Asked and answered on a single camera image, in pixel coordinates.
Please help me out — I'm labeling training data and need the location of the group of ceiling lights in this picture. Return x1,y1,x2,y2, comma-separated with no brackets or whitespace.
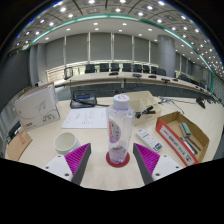
14,0,224,78

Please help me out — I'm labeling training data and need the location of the black stapler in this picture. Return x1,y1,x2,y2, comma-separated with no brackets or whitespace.
135,105,157,120

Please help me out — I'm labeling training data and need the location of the flat round red coaster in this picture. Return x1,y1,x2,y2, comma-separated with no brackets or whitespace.
105,151,131,169

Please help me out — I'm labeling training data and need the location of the printed white paper sheet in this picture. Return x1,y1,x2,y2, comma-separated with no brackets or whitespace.
61,107,110,130

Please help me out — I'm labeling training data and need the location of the black device with cable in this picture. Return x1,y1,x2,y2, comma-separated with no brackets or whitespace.
7,120,23,138

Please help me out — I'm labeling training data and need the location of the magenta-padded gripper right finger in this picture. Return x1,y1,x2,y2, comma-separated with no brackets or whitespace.
132,142,184,186

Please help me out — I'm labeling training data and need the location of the flat brown cardboard envelope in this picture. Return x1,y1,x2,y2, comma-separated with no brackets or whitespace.
5,129,34,163

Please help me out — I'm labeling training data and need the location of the white ceramic mug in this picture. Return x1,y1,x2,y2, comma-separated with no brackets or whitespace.
53,131,82,156

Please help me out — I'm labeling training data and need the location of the clear plastic water bottle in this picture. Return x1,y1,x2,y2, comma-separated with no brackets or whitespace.
106,93,136,165

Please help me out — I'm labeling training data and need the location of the open cardboard box red side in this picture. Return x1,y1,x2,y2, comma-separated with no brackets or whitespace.
154,111,211,167

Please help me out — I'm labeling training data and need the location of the long curved conference desk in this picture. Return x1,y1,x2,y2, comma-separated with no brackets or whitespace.
54,71,222,105

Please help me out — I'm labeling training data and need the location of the grey-green board eraser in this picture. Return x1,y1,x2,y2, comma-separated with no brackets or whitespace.
178,121,192,139

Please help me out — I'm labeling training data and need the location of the black desktop microphone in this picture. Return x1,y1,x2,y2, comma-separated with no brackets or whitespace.
195,96,207,110

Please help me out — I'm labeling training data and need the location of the black marker pen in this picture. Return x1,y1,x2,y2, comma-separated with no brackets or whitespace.
179,136,198,155

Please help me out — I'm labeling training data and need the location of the beige desk organizer box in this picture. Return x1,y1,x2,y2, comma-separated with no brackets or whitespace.
124,90,165,127

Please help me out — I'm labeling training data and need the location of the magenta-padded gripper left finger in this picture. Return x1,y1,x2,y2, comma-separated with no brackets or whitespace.
42,142,92,186

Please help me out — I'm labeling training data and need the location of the black desk phone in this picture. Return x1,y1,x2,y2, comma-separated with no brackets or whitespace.
69,89,98,110

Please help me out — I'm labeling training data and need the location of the white remote control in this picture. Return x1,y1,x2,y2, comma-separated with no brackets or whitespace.
135,128,164,153

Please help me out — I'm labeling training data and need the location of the row of black office chairs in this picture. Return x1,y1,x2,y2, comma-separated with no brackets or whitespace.
64,62,168,78

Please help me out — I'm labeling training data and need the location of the white carton box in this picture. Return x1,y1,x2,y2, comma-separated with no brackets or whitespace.
14,82,62,132

